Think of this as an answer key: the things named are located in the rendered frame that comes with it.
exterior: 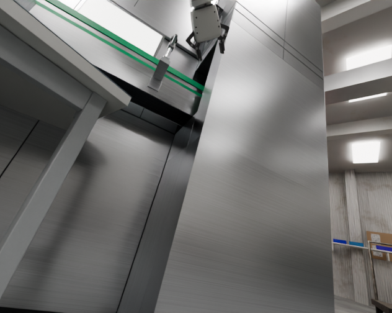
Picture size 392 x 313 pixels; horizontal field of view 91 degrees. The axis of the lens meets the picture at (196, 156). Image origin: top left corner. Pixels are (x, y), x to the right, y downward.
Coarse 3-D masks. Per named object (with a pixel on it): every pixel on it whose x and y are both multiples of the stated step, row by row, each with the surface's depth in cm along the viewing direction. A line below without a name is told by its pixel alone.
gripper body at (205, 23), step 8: (200, 8) 65; (208, 8) 66; (192, 16) 67; (200, 16) 67; (208, 16) 67; (216, 16) 68; (192, 24) 69; (200, 24) 68; (208, 24) 68; (216, 24) 69; (200, 32) 70; (208, 32) 70; (216, 32) 71; (200, 40) 71
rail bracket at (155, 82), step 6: (174, 36) 76; (174, 42) 78; (168, 48) 79; (168, 54) 78; (162, 60) 74; (168, 60) 75; (162, 66) 77; (168, 66) 76; (156, 72) 80; (162, 72) 79; (156, 78) 83; (162, 78) 82; (150, 84) 81; (156, 84) 82; (156, 90) 82
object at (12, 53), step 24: (0, 48) 38; (24, 48) 41; (24, 72) 41; (48, 72) 44; (72, 96) 47; (96, 96) 51; (96, 120) 51; (72, 144) 46; (48, 168) 42; (48, 192) 42; (24, 216) 38; (24, 240) 38; (0, 264) 35; (0, 288) 35
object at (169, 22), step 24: (120, 0) 110; (144, 0) 120; (168, 0) 130; (216, 0) 155; (168, 24) 124; (192, 48) 125; (192, 72) 123; (120, 120) 93; (144, 120) 99; (168, 120) 105; (144, 144) 95; (168, 144) 101
